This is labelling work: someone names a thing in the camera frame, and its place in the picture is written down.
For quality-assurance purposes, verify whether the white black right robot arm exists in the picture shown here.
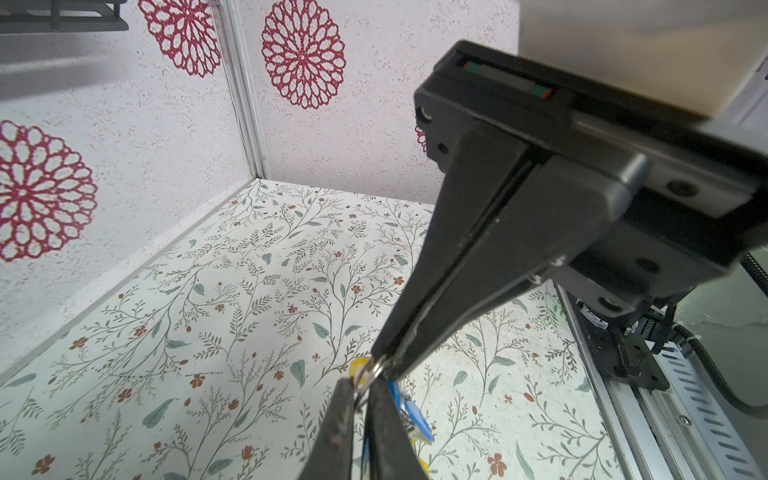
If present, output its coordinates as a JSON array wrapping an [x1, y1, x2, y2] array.
[[371, 1, 767, 380]]

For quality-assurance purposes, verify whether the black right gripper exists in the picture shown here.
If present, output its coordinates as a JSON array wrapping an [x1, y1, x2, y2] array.
[[389, 41, 767, 380]]

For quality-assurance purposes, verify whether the grey slotted wall shelf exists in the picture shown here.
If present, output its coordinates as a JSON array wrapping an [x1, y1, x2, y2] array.
[[1, 0, 129, 35]]

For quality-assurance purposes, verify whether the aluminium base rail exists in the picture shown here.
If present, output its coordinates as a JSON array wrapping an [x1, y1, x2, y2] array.
[[556, 286, 767, 479]]

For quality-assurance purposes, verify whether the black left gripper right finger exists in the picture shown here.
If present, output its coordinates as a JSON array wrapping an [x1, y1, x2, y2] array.
[[365, 378, 428, 480]]

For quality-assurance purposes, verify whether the black corrugated right cable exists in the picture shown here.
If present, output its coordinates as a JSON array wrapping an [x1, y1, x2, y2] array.
[[665, 251, 768, 420]]

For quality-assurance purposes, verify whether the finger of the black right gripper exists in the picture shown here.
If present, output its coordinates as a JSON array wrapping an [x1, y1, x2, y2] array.
[[371, 120, 533, 375]]

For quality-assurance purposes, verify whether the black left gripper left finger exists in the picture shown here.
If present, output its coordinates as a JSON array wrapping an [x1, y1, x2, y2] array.
[[298, 378, 355, 480]]

